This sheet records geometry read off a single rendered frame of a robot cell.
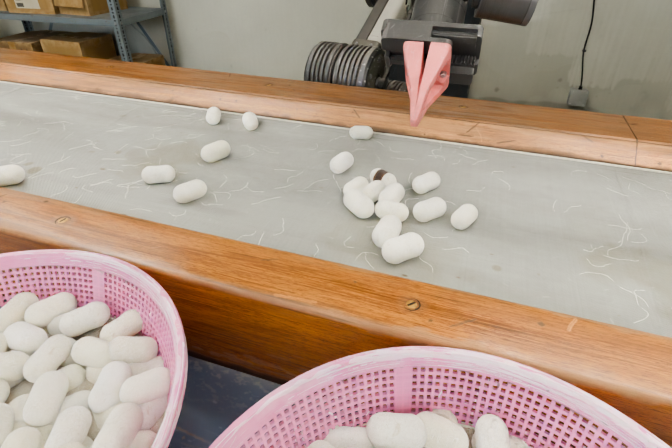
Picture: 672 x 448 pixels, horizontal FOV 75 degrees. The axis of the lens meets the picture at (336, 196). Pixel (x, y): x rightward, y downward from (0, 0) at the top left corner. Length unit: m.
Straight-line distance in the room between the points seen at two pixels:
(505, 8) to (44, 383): 0.52
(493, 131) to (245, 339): 0.41
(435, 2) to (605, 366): 0.36
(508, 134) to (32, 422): 0.54
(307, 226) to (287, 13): 2.30
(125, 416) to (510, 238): 0.33
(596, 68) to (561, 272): 2.21
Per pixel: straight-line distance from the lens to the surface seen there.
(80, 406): 0.32
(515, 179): 0.53
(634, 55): 2.60
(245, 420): 0.25
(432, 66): 0.46
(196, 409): 0.38
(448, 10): 0.50
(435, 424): 0.28
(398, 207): 0.42
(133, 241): 0.39
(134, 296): 0.36
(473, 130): 0.61
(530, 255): 0.42
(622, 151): 0.63
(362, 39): 0.87
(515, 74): 2.54
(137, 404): 0.32
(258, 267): 0.34
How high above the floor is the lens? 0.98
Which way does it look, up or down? 32 degrees down
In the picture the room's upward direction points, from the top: straight up
